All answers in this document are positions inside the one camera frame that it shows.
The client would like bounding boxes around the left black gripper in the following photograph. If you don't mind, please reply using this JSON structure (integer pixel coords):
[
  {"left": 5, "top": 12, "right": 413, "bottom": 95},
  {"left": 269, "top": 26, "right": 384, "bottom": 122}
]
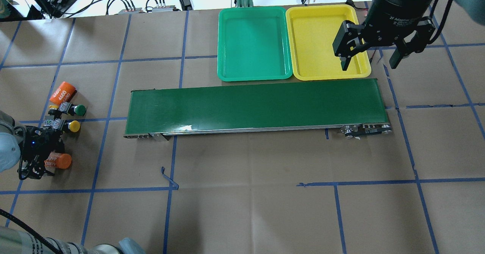
[{"left": 17, "top": 127, "right": 65, "bottom": 181}]

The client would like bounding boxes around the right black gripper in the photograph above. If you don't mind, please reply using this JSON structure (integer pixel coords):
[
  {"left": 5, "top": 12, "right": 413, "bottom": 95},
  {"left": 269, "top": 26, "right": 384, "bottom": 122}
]
[{"left": 332, "top": 0, "right": 436, "bottom": 71}]

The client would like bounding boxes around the orange 4680 cylinder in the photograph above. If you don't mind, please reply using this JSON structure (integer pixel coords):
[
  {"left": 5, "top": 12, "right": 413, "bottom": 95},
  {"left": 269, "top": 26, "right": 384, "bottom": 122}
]
[
  {"left": 49, "top": 82, "right": 77, "bottom": 105},
  {"left": 44, "top": 152, "right": 72, "bottom": 169}
]

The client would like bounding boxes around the yellow push button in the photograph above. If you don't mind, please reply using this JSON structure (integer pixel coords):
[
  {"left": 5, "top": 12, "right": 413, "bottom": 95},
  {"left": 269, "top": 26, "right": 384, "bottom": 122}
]
[{"left": 42, "top": 119, "right": 81, "bottom": 133}]

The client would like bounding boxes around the green push button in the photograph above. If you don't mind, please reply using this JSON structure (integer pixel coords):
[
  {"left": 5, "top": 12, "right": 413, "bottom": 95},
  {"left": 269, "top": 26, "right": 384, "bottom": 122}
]
[{"left": 48, "top": 103, "right": 87, "bottom": 117}]

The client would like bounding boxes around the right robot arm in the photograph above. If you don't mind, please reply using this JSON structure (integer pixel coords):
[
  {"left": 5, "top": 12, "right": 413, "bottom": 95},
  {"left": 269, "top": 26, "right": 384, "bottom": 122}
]
[{"left": 332, "top": 0, "right": 484, "bottom": 71}]

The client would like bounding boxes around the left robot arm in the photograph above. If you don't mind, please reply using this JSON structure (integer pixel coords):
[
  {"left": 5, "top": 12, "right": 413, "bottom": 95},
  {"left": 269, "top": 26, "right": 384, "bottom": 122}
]
[{"left": 1, "top": 112, "right": 144, "bottom": 254}]

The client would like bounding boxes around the yellow plastic tray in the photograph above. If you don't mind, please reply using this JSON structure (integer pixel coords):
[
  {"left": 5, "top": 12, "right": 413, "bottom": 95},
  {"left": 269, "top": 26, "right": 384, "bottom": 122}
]
[{"left": 286, "top": 4, "right": 371, "bottom": 81}]

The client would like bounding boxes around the green conveyor belt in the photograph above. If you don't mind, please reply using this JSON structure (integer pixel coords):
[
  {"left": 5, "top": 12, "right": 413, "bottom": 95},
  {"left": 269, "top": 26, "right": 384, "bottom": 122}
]
[{"left": 124, "top": 78, "right": 393, "bottom": 139}]

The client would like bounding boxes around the green plastic tray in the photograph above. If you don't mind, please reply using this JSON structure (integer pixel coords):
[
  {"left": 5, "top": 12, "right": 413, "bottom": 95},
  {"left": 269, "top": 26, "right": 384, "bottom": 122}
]
[{"left": 217, "top": 6, "right": 293, "bottom": 82}]

